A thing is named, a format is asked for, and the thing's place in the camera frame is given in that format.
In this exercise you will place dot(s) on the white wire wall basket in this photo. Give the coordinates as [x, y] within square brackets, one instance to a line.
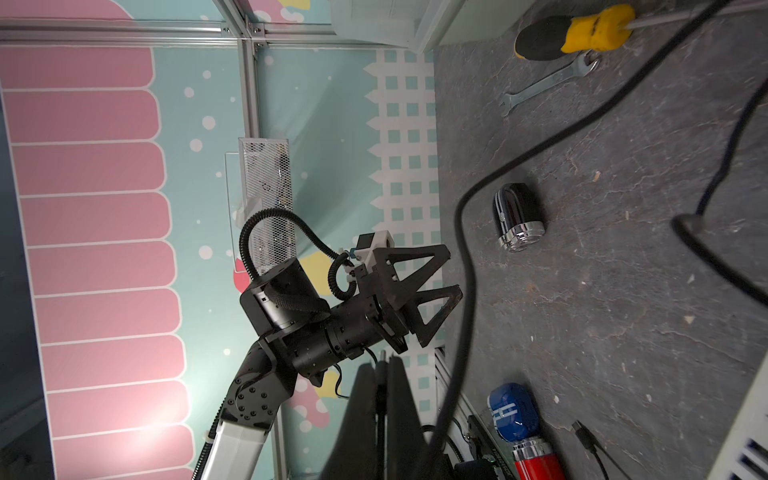
[258, 176]

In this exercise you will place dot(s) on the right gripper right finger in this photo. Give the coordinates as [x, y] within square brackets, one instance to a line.
[405, 444]

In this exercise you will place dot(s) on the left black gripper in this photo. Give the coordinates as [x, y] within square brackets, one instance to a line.
[360, 318]

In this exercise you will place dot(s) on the black silver electric shaver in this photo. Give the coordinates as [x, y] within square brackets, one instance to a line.
[518, 217]

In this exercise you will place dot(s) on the yellow black screwdriver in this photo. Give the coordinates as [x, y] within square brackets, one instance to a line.
[555, 36]

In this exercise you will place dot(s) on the red blue electric shaver case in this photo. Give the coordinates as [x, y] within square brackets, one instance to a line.
[516, 421]

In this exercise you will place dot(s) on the silver wrench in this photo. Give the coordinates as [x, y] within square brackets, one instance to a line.
[581, 66]

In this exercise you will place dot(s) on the white power strip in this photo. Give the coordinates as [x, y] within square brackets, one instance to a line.
[743, 454]

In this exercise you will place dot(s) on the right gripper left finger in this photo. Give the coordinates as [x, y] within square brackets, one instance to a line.
[354, 455]

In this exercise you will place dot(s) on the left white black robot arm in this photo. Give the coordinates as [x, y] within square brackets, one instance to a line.
[300, 336]

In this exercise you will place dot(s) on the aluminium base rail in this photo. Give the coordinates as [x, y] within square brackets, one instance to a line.
[465, 443]

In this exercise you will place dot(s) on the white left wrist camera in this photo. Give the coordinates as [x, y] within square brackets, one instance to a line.
[363, 251]

